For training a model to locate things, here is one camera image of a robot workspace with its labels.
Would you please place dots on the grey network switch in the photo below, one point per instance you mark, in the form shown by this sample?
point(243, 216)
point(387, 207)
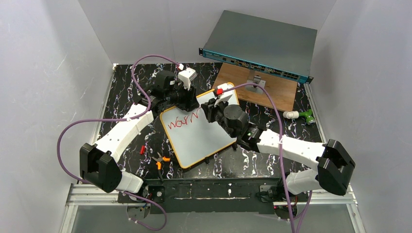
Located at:
point(267, 46)

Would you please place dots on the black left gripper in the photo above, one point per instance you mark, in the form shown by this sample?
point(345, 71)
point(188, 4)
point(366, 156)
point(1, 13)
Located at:
point(186, 97)

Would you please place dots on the wooden board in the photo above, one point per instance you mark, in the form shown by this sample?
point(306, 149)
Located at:
point(282, 91)

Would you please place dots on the white and green pipe fitting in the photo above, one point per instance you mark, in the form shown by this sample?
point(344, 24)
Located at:
point(307, 115)

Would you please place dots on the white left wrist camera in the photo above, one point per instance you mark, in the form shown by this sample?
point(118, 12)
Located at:
point(186, 75)

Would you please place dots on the orange handled pliers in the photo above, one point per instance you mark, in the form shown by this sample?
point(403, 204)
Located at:
point(160, 160)

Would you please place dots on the orange framed whiteboard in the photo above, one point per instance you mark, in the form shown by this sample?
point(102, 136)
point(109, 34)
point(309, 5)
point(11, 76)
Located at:
point(192, 137)

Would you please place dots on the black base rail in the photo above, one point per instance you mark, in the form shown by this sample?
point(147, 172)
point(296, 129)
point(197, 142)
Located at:
point(211, 195)

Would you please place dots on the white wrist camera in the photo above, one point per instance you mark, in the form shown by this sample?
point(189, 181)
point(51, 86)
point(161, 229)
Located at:
point(222, 93)
point(186, 75)

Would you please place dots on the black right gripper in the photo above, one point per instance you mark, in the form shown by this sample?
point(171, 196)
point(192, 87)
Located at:
point(212, 111)

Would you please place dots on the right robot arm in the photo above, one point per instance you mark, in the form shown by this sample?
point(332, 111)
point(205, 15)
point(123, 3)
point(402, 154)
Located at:
point(330, 167)

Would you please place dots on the metal bracket on board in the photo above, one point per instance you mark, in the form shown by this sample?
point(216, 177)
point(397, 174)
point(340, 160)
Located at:
point(253, 77)

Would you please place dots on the red marker cap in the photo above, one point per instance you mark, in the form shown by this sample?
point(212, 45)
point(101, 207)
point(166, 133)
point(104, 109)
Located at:
point(142, 150)

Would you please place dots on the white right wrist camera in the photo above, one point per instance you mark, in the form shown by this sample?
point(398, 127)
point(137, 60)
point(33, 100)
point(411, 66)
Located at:
point(222, 93)

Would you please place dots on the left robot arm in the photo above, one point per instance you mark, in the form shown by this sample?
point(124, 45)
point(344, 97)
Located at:
point(99, 161)

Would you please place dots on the aluminium frame rail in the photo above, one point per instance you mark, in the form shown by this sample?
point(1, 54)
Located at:
point(86, 194)

